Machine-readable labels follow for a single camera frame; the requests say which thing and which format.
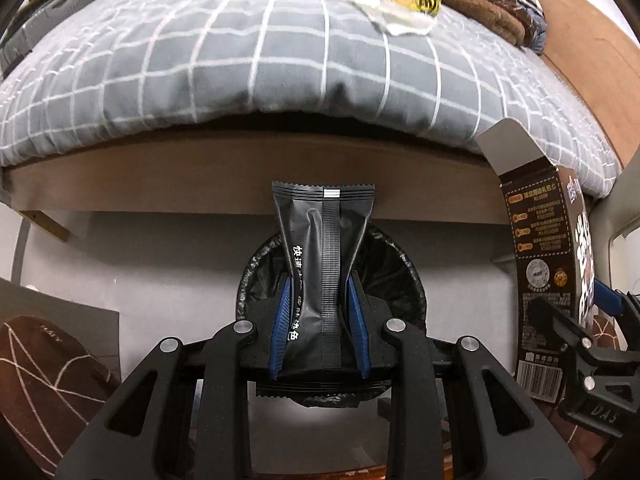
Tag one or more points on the brown cookie box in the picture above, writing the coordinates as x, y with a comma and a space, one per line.
540, 240

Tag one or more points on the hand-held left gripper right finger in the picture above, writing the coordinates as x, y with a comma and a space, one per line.
357, 330

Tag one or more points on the black sachet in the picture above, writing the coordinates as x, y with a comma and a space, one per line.
325, 250

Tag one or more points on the grey flat board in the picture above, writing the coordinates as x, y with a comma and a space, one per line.
75, 320

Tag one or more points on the brown fleece blanket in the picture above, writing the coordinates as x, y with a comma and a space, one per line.
480, 5

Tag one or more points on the bed with grey checked sheet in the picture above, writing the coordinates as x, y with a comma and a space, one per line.
200, 60

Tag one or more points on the wooden headboard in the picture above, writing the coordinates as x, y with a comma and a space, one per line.
590, 60

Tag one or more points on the trash bin with black bag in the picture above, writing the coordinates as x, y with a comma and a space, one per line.
400, 290

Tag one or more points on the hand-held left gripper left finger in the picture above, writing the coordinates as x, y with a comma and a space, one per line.
280, 330

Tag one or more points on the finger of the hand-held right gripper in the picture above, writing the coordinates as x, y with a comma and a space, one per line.
607, 297
560, 330

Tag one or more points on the grey suitcase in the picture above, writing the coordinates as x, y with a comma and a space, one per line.
60, 5

